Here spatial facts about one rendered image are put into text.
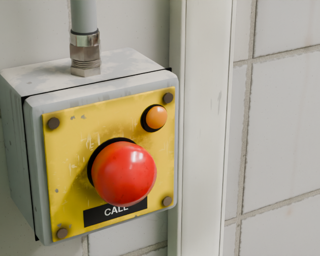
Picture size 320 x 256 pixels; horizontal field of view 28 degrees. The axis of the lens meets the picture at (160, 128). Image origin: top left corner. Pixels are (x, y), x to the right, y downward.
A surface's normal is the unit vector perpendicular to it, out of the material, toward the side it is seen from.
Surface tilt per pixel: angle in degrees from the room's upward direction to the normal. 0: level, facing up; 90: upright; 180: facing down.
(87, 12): 90
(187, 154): 90
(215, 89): 90
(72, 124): 90
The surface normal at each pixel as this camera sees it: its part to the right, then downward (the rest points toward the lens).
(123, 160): 0.29, -0.17
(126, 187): 0.38, 0.41
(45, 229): 0.12, 0.43
